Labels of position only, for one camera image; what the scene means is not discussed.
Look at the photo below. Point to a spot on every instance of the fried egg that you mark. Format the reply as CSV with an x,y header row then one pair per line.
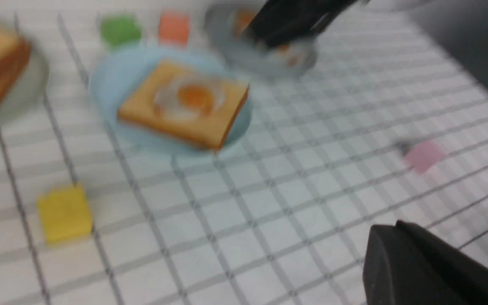
x,y
291,54
188,98
242,19

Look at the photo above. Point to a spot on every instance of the pale green bread plate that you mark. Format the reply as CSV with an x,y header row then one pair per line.
x,y
28,89

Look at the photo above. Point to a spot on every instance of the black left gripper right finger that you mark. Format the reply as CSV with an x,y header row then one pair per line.
x,y
405,264

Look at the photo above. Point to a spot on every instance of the grey egg plate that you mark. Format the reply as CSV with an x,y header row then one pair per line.
x,y
239,51

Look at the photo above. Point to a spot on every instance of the orange foam cube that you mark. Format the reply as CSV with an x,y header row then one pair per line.
x,y
174,28

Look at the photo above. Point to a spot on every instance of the pink foam cube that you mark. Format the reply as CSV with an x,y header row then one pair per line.
x,y
423,156

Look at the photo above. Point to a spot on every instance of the yellow foam cube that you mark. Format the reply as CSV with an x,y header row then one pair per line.
x,y
64,214

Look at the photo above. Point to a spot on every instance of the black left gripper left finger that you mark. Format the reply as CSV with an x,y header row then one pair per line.
x,y
280,22

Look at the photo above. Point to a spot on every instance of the green foam cube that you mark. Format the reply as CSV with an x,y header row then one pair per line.
x,y
119,30

